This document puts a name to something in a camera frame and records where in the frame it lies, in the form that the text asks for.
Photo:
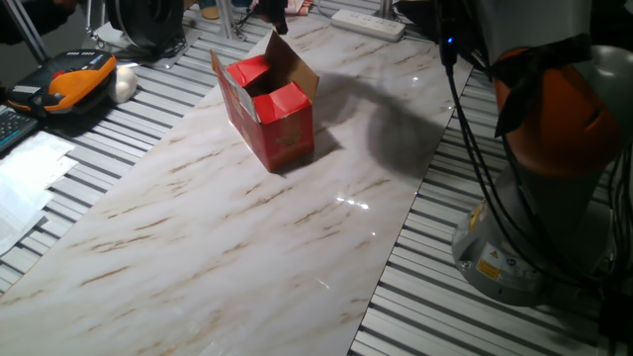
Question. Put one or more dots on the orange black teach pendant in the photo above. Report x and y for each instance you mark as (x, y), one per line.
(69, 84)

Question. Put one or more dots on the pink cloth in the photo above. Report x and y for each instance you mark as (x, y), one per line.
(297, 6)

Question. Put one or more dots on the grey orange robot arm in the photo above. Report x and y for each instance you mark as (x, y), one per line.
(554, 123)

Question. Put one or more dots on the white rounded object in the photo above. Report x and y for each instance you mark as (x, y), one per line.
(123, 84)

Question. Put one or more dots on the white paper sheets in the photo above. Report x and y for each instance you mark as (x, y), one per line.
(29, 183)

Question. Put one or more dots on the red cardboard box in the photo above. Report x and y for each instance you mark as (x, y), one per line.
(282, 133)

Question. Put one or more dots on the white power strip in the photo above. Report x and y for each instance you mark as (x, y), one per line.
(368, 25)

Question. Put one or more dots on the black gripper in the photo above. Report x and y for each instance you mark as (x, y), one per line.
(271, 9)

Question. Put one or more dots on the aluminium profile post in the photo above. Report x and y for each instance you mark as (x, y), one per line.
(386, 7)
(27, 32)
(225, 17)

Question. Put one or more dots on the tan cup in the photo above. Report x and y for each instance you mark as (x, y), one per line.
(210, 11)

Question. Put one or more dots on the black keyboard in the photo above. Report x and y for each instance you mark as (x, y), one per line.
(12, 128)

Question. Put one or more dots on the marble pattern board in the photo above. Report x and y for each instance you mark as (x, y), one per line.
(222, 237)

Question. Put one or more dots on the black filament reel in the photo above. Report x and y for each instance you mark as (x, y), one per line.
(143, 22)

